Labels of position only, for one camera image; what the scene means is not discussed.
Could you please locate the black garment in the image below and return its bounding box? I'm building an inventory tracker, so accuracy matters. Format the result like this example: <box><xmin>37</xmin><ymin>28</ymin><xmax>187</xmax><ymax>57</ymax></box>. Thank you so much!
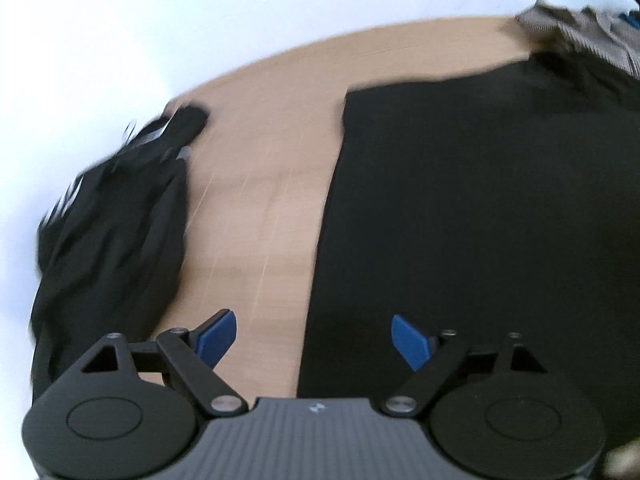
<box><xmin>297</xmin><ymin>52</ymin><xmax>640</xmax><ymax>461</ymax></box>

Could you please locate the black clothes pile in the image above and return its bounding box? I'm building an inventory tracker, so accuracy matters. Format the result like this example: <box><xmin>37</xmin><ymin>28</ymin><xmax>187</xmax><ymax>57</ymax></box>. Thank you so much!
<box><xmin>27</xmin><ymin>102</ymin><xmax>211</xmax><ymax>406</ymax></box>

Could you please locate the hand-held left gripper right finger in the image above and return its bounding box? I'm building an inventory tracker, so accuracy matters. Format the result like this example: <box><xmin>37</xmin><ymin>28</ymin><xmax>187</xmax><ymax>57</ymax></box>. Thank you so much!
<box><xmin>382</xmin><ymin>314</ymin><xmax>549</xmax><ymax>417</ymax></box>

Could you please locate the grey checked cloth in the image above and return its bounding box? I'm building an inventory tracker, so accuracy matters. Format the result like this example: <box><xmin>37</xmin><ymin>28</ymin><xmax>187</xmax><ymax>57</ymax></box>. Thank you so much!
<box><xmin>515</xmin><ymin>0</ymin><xmax>640</xmax><ymax>78</ymax></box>

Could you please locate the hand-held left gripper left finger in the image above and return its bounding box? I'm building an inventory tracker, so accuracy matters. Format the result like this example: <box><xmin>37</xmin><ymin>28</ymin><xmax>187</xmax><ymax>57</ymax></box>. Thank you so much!
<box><xmin>75</xmin><ymin>309</ymin><xmax>249</xmax><ymax>417</ymax></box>

